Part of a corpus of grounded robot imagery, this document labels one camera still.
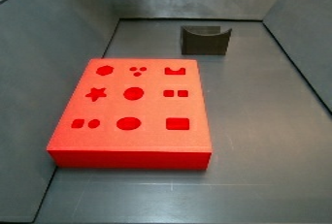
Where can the red shape sorter board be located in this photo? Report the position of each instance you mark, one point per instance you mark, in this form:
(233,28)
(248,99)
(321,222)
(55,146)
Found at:
(135,116)

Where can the black fixture block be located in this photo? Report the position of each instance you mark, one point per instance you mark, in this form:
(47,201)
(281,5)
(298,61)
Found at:
(203,40)

